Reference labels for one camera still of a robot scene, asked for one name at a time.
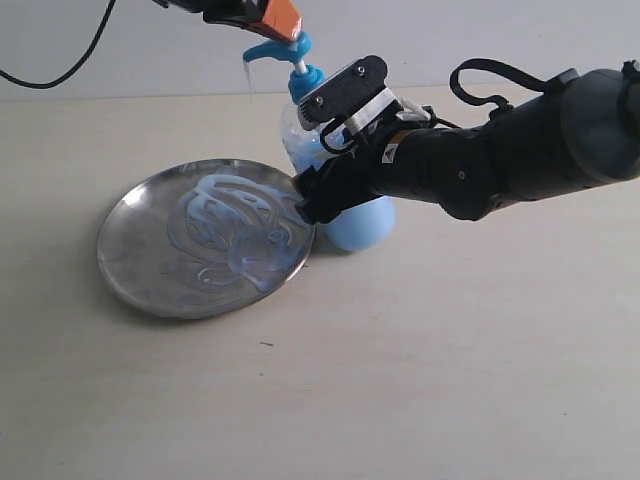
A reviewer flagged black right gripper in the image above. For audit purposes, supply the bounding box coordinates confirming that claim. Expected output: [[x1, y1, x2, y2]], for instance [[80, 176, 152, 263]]
[[291, 112, 433, 225]]

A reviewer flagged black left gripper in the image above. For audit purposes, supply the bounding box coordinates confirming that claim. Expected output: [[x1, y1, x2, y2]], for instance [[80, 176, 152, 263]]
[[154, 0, 303, 42]]

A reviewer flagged clear pump bottle blue lotion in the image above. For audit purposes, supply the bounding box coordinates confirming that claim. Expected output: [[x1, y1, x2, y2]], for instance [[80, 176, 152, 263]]
[[243, 32, 395, 252]]

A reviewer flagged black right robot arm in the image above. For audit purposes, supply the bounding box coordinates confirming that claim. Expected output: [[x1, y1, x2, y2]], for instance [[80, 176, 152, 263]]
[[294, 59, 639, 224]]

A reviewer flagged round steel plate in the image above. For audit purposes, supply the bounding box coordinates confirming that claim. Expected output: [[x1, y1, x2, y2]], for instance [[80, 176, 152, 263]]
[[96, 158, 316, 320]]

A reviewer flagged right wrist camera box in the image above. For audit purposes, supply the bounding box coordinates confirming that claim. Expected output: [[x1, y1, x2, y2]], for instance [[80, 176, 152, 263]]
[[297, 55, 388, 131]]

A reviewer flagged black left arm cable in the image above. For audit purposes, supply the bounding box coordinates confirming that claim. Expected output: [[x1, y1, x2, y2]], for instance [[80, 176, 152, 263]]
[[0, 0, 117, 90]]

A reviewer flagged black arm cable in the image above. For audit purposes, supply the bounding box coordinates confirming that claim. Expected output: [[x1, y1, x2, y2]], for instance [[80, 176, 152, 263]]
[[0, 0, 117, 90], [432, 58, 549, 130]]

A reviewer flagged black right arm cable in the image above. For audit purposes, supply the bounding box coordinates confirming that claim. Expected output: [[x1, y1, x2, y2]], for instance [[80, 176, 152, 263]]
[[432, 58, 549, 130]]

